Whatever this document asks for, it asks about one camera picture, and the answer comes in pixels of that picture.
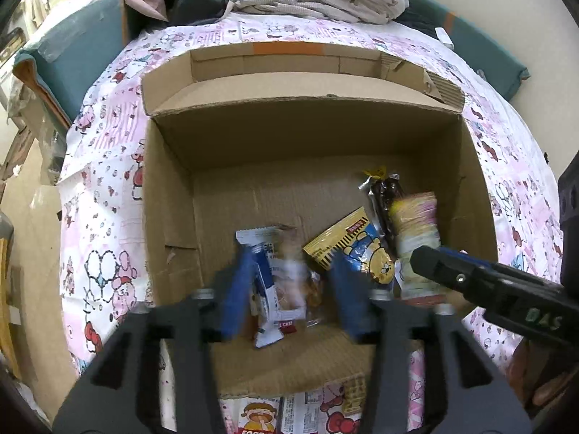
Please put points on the white red snack packet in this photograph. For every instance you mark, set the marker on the white red snack packet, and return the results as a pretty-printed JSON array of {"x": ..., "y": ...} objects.
[{"x": 291, "y": 289}]

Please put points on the beige wafer packet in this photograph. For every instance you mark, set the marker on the beige wafer packet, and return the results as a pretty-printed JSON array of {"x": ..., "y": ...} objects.
[{"x": 416, "y": 221}]

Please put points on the cardboard box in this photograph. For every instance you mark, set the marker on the cardboard box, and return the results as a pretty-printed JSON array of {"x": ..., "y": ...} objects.
[{"x": 294, "y": 158}]

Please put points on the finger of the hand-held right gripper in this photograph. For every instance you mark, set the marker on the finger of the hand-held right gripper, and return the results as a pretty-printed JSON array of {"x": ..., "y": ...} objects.
[{"x": 452, "y": 273}]

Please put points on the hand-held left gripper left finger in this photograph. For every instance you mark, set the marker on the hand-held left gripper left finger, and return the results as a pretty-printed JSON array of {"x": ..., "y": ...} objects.
[{"x": 236, "y": 294}]

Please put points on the white blue cartoon snack packet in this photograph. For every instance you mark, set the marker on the white blue cartoon snack packet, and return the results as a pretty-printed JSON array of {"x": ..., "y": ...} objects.
[{"x": 264, "y": 289}]

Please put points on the small white box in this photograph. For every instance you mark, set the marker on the small white box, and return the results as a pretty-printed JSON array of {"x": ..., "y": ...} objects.
[{"x": 445, "y": 37}]

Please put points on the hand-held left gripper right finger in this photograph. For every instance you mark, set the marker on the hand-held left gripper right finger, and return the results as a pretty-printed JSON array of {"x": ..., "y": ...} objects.
[{"x": 348, "y": 298}]

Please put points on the teal cushion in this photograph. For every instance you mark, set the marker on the teal cushion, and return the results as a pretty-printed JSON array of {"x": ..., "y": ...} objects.
[
  {"x": 484, "y": 45},
  {"x": 68, "y": 58}
]

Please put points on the person's right hand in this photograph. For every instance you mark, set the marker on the person's right hand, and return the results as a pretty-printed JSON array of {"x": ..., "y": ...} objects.
[{"x": 547, "y": 375}]

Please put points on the blue tiger snack packet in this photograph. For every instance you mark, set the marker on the blue tiger snack packet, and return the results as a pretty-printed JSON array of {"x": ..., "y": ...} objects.
[{"x": 357, "y": 235}]

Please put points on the dark cloth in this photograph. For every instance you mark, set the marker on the dark cloth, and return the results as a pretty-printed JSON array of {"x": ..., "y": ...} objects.
[{"x": 194, "y": 4}]

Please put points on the white printed snack packet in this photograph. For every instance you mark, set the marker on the white printed snack packet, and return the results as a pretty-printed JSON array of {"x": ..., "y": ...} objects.
[{"x": 298, "y": 413}]

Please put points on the dark brown snack bar packet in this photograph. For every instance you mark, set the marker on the dark brown snack bar packet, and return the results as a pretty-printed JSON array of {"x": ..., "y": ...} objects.
[{"x": 384, "y": 203}]

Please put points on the white brown cartoon snack packet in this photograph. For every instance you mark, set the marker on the white brown cartoon snack packet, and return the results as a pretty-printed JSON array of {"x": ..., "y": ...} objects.
[{"x": 313, "y": 294}]

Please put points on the pink cartoon printed blanket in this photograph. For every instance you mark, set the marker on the pink cartoon printed blanket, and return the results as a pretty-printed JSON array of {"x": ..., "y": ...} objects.
[{"x": 104, "y": 181}]

